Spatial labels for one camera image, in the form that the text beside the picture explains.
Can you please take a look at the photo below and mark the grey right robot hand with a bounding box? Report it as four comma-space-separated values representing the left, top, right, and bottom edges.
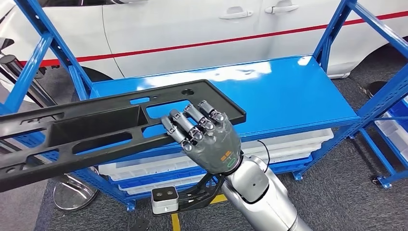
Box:
161, 100, 243, 176

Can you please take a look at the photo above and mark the long black plastic frame part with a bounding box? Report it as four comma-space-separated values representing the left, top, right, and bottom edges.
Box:
0, 79, 247, 193

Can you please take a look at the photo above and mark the blue metal shelf rack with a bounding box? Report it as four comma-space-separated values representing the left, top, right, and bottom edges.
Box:
0, 0, 408, 213

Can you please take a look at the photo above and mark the blue wheeled shelf rack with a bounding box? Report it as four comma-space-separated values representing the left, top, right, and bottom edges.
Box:
350, 115, 408, 189

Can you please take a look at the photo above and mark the blue plastic bin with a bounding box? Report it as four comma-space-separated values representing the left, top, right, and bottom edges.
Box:
110, 166, 208, 192
271, 155, 315, 175
390, 99, 408, 131

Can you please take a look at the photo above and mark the white car with red stripe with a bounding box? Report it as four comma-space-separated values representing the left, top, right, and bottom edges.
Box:
0, 0, 408, 106

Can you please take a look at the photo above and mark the black round floor base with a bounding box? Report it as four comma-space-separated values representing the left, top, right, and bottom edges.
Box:
366, 81, 388, 99

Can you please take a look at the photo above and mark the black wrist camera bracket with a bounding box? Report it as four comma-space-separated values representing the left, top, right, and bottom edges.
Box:
153, 173, 225, 217

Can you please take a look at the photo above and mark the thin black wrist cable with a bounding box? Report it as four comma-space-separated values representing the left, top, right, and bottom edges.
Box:
257, 140, 271, 165

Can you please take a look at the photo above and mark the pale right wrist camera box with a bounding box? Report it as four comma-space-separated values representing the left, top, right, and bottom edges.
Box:
151, 186, 179, 215

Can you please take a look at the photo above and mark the chrome stanchion post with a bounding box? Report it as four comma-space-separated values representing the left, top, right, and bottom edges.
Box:
0, 54, 99, 211

